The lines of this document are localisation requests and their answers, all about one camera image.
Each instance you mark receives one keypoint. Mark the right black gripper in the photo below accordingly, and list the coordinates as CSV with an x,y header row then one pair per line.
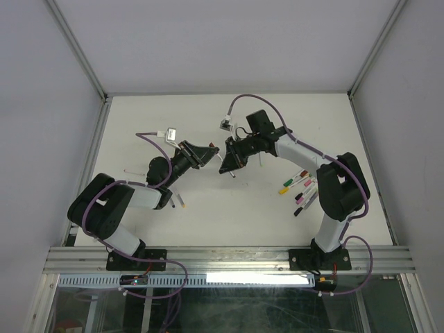
x,y
234,159

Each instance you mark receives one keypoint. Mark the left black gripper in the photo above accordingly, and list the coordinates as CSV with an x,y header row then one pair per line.
x,y
197,156

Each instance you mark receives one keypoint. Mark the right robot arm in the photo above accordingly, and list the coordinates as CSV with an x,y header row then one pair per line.
x,y
342,188

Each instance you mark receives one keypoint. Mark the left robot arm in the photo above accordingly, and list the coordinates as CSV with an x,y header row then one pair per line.
x,y
100,207

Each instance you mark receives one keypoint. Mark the magenta cap marker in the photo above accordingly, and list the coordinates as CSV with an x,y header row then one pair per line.
x,y
302,195

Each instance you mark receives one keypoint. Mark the black cap marker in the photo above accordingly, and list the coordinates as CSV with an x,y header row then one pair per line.
x,y
307,202

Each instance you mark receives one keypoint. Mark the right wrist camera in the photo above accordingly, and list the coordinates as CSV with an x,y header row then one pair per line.
x,y
226,124

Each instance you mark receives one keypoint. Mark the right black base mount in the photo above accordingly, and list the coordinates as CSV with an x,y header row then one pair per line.
x,y
314,260

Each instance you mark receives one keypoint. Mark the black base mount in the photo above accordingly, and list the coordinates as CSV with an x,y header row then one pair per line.
x,y
314,260
157,256

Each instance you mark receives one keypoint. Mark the white slotted cable duct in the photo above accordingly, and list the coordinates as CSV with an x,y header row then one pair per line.
x,y
211,280

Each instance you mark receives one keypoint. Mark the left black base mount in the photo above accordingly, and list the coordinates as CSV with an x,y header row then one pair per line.
x,y
157,256

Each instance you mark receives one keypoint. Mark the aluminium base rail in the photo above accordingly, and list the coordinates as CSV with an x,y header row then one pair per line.
x,y
380,260

